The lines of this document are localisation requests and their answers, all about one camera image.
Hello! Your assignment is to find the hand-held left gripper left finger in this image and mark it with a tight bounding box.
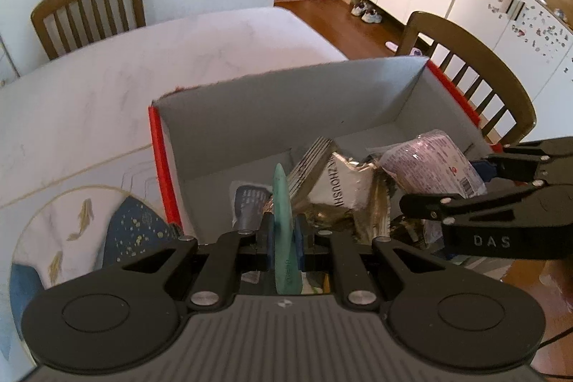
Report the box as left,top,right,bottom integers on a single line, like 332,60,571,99
119,213,276,311

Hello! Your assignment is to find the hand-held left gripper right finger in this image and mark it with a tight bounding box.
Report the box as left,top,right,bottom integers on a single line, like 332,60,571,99
293,214,449,312

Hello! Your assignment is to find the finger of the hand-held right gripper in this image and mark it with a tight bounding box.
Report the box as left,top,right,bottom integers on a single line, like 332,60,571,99
398,180,573,227
472,137,573,187

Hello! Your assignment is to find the teal packet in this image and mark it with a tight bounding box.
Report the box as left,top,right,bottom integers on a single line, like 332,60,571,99
272,163,302,295

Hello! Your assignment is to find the pink printed packet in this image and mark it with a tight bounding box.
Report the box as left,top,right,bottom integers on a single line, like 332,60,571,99
378,130,486,198

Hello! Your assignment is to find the white grey snack bag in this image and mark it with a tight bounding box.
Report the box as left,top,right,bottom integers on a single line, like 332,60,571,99
230,180,275,231

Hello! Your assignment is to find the dark snack packet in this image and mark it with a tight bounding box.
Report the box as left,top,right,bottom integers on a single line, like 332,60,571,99
293,151,392,248

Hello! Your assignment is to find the brown paper wrapper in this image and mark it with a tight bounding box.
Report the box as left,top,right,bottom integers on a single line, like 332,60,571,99
286,136,340,204

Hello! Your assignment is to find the red shoe box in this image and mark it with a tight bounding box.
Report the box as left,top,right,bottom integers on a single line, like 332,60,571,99
149,55,506,289

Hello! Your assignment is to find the white marble desktop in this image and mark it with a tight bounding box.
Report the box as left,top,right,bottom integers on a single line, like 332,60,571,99
0,6,350,382

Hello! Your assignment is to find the white sneakers pair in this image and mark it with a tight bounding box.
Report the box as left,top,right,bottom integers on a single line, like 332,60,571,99
351,1,382,24

